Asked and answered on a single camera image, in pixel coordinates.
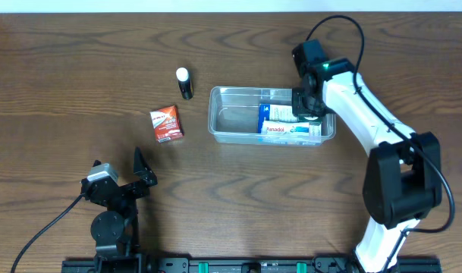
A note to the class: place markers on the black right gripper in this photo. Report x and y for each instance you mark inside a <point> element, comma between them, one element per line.
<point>300,105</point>

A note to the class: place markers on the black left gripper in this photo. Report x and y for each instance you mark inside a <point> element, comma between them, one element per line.
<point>128,188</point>

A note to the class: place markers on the green round-logo box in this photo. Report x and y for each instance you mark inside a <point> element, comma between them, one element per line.
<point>314,119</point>

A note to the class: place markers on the large blue white medicine box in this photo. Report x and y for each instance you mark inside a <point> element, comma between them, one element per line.
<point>283,113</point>

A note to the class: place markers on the white Panadol box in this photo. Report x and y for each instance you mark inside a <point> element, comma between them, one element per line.
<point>278,128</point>

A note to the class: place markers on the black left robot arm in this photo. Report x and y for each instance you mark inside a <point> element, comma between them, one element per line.
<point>116,230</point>

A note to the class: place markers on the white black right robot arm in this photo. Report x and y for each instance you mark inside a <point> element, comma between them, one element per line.
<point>403,180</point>

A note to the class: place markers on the clear plastic container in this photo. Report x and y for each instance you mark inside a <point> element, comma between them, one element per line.
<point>234,114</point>

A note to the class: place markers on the red medicine box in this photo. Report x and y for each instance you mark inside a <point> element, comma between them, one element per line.
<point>166,124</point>

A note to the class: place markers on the dark bottle white cap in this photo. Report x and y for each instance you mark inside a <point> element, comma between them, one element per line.
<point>184,83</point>

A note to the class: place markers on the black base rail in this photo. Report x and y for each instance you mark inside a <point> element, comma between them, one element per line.
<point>320,264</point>

